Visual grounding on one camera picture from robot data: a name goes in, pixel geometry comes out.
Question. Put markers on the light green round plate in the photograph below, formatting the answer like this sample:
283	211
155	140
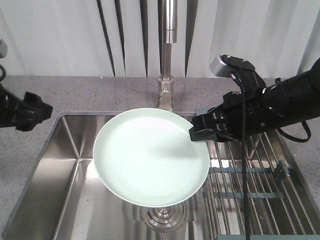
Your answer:
146	157

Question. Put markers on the steel faucet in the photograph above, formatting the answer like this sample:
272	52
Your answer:
169	27

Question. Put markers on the white pleated curtain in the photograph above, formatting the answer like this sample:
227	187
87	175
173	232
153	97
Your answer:
122	38

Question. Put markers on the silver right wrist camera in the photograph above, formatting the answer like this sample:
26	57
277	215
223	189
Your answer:
225	65

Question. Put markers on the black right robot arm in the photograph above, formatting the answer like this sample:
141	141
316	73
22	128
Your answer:
284	106

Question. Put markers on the sink drain strainer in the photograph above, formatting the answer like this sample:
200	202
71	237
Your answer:
164	219

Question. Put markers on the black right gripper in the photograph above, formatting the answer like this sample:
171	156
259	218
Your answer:
235	109

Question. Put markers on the metal dish drying rack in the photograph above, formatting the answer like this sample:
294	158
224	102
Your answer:
279	205

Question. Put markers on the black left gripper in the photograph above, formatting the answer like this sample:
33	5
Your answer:
24	114

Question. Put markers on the stainless steel sink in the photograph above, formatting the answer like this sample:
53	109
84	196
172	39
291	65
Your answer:
65	199

